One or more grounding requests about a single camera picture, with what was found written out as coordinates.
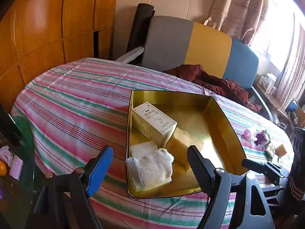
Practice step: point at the blue bag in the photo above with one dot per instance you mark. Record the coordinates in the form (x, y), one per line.
(292, 106)

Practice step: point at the gold metal tin box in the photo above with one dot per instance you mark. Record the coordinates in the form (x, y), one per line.
(202, 117)

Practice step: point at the wooden windowsill desk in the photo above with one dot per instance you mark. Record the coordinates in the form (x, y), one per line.
(270, 101)

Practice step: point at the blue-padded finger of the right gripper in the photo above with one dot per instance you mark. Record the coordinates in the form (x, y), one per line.
(254, 166)

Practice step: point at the white foam block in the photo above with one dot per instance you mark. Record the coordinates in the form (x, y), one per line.
(143, 149)

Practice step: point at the yellow sponge in tin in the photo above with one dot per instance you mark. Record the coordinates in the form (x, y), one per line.
(178, 145)

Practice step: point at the black rolled mat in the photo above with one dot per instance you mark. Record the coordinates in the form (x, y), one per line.
(140, 26)

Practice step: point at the striped bed sheet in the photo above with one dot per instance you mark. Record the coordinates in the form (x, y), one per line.
(77, 108)

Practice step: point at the green oil carton box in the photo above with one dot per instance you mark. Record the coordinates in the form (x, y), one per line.
(269, 151)

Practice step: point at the white boxes on desk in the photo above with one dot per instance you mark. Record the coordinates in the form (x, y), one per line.
(268, 82)

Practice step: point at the wooden wardrobe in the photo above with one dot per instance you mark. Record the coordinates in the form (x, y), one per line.
(37, 35)

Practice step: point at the dark red jacket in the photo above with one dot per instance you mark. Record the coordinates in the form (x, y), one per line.
(223, 87)

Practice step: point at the yellow sponge block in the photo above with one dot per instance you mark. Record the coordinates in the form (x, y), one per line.
(280, 151)

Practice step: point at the patterned beige curtain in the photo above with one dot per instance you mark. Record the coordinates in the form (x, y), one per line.
(241, 19)

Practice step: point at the purple sock bundle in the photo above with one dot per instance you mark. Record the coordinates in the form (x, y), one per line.
(262, 138)

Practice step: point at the white medicine carton box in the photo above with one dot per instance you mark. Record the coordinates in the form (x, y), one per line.
(153, 123)

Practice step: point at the pink white sock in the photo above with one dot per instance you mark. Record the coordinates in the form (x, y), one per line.
(247, 133)

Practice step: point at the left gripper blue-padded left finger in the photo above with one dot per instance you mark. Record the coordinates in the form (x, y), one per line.
(97, 170)

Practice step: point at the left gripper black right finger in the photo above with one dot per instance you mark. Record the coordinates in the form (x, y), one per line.
(205, 172)

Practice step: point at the grey yellow blue sofa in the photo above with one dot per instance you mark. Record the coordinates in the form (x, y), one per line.
(173, 41)

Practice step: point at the white rolled sock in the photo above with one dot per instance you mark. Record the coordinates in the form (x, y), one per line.
(150, 171)

